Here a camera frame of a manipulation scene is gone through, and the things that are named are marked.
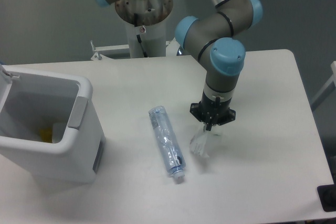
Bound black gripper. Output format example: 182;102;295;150
190;92;236;131

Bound clear plastic wrapper bag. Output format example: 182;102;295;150
190;125;223;158

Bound crushed clear plastic bottle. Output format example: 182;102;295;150
149;106;186;183

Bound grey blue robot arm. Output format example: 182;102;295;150
95;0;263;131

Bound yellow trash in can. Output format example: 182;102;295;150
39;127;53;143

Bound white trash can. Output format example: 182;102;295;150
1;65;106;183

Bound white pedestal base frame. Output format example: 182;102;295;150
90;38;188;61

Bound black pedestal cable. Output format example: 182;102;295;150
133;12;149;58

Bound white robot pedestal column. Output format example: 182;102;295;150
115;0;173;58

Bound white frame at right edge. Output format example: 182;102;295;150
310;61;335;111

